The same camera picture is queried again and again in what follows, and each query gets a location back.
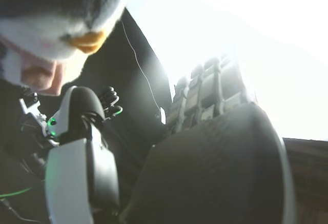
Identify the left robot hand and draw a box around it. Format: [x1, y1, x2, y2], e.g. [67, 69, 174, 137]
[45, 54, 298, 224]

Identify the plush penguin toy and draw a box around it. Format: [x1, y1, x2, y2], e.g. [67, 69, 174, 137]
[0, 0, 134, 97]

